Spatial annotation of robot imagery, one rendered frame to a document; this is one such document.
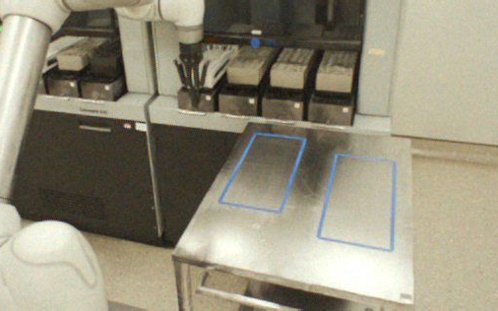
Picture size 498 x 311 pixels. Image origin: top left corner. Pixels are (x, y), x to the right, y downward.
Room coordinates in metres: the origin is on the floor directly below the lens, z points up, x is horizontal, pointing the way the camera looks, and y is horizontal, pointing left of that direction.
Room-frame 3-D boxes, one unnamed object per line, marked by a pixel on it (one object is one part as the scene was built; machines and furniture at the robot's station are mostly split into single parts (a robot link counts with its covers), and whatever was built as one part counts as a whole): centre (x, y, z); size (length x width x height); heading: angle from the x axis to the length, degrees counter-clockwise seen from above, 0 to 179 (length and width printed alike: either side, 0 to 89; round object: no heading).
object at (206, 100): (1.88, -0.13, 0.78); 0.73 x 0.14 x 0.09; 158
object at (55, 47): (2.03, 0.58, 0.83); 0.30 x 0.10 x 0.06; 158
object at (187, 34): (1.57, 0.00, 1.03); 0.09 x 0.09 x 0.06
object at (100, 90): (2.04, 0.24, 0.78); 0.73 x 0.14 x 0.09; 158
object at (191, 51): (1.57, 0.00, 0.96); 0.08 x 0.07 x 0.09; 68
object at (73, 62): (1.88, 0.47, 0.85); 0.12 x 0.02 x 0.06; 69
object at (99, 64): (1.82, 0.33, 0.85); 0.12 x 0.02 x 0.06; 68
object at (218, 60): (1.76, -0.08, 0.83); 0.30 x 0.10 x 0.06; 158
